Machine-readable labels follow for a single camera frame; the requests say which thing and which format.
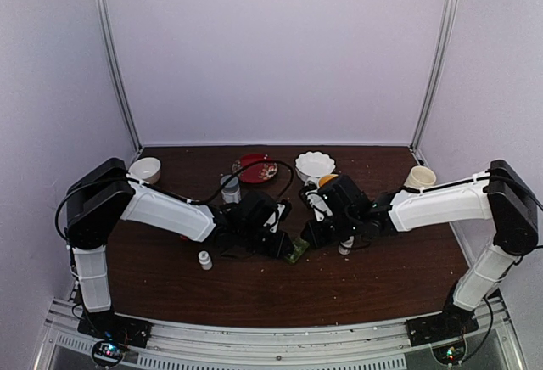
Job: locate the patterned mug orange inside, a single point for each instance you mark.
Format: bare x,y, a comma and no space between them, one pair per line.
318,182

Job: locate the right aluminium frame post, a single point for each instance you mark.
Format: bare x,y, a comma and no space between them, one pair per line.
446,25

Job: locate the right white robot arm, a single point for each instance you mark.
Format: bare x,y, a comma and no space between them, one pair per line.
343,212

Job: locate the front aluminium rail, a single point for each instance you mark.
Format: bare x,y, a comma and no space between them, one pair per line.
372,345

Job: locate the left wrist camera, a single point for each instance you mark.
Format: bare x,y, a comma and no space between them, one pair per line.
279,214

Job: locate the white scalloped bowl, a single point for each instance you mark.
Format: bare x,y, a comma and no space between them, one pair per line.
313,164

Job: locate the small white bowl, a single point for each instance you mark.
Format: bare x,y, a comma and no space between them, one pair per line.
147,169

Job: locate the small white bottle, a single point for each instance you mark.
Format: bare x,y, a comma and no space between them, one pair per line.
205,260

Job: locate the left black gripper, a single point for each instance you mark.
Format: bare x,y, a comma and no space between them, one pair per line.
279,249

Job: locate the cream ribbed mug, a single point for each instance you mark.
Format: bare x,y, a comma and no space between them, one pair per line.
420,177

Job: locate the aluminium frame post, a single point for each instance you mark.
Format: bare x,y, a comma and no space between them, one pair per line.
115,74
446,25

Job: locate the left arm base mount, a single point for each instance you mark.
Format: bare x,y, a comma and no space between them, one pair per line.
110,326

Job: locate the left aluminium frame post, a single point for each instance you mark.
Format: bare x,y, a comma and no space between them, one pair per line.
115,74

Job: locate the grey-capped orange label bottle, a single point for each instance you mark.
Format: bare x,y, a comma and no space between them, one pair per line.
231,191

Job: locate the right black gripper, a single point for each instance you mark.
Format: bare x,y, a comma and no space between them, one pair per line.
316,239

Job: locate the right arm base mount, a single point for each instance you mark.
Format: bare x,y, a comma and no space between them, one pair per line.
439,327

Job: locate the red floral plate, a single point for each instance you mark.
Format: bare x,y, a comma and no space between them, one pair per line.
262,169

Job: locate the green pill organizer box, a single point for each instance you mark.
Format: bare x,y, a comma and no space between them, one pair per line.
300,246

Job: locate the white labelled pill bottle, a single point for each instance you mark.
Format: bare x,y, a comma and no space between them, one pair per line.
346,246

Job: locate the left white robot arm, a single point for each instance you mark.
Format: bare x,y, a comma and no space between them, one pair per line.
110,193

